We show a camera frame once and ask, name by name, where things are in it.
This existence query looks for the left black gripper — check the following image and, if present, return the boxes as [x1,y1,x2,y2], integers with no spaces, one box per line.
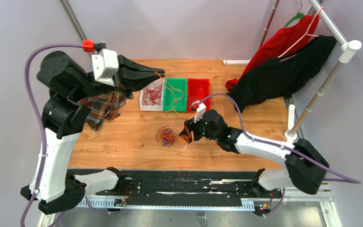
[74,52,166,100]

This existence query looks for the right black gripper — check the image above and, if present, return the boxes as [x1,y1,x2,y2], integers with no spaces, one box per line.
[180,112,219,143]

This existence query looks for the orange cable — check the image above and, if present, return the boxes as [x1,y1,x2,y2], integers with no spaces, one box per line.
[154,71,195,145]

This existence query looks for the red cable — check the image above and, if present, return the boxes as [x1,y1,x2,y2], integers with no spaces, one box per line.
[142,82,164,107]

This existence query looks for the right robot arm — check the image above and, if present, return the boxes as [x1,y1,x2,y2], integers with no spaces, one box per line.
[179,109,329,197]

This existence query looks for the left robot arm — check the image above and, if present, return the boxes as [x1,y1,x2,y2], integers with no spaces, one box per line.
[20,49,165,215]

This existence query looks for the white plastic bin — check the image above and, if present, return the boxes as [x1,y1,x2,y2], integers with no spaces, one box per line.
[139,79,164,112]

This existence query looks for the plaid flannel shirt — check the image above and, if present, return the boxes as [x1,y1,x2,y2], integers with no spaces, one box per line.
[80,91,126,131]

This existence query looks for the green plastic bin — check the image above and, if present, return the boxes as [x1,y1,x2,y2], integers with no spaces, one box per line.
[164,78,188,112]

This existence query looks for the red plastic bin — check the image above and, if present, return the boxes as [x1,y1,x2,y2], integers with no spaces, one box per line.
[186,78,210,112]

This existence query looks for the white plastic strip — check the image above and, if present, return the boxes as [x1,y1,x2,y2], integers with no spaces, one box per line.
[223,59,251,66]

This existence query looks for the black shirt on hanger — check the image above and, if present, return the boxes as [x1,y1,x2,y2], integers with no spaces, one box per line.
[227,35,337,111]

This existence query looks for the red shirt on hanger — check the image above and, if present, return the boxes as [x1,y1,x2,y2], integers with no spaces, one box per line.
[225,15,320,93]

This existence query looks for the pink hanger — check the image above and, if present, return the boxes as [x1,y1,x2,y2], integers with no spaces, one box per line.
[278,7,325,59]

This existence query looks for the green hanger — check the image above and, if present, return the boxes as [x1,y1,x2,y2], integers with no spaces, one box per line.
[284,0,305,28]

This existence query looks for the metal clothes rack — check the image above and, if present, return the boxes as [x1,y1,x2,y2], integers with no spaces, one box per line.
[258,0,363,140]

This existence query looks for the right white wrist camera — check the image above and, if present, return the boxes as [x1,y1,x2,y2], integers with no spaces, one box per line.
[190,100,207,123]

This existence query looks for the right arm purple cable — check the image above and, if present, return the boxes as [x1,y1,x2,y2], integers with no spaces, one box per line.
[194,93,361,218]

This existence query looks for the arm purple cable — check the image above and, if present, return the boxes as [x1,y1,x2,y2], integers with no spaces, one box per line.
[20,40,126,227]
[194,93,361,218]

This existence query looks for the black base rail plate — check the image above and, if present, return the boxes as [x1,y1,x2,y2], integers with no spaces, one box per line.
[96,170,281,208]

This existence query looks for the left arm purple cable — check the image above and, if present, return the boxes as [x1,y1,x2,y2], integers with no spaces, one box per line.
[20,40,126,227]

